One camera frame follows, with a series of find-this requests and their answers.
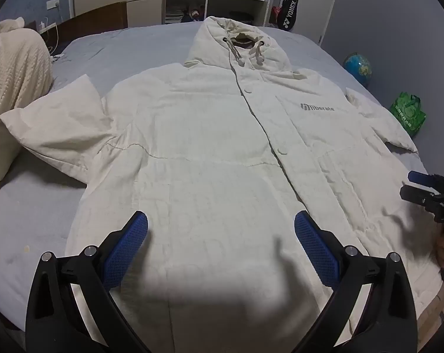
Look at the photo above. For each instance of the blue globe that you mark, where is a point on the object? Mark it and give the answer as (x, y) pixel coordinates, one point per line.
(357, 68)

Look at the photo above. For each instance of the white wall socket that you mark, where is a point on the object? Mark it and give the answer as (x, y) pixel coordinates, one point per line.
(53, 4)

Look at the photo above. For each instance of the green shopping bag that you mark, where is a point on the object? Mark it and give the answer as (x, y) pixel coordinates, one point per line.
(407, 112)

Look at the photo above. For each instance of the white hooded jacket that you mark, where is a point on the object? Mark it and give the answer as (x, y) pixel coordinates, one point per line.
(214, 154)

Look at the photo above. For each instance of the brown wooden headboard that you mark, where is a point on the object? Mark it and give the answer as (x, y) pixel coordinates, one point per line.
(97, 16)

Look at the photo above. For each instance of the small brown white object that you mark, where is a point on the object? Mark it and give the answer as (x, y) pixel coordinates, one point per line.
(195, 13)

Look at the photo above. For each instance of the cream knitted blanket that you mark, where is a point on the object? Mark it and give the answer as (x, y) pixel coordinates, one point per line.
(16, 66)

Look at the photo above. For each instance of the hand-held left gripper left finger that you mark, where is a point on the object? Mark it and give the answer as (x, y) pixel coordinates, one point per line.
(128, 250)

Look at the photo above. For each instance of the black racket bag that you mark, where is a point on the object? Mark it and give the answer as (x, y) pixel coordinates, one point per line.
(289, 11)

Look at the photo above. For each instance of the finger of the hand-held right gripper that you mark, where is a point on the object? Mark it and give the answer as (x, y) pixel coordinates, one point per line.
(416, 195)
(420, 178)

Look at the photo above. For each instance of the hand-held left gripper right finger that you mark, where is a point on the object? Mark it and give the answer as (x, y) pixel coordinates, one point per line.
(315, 250)

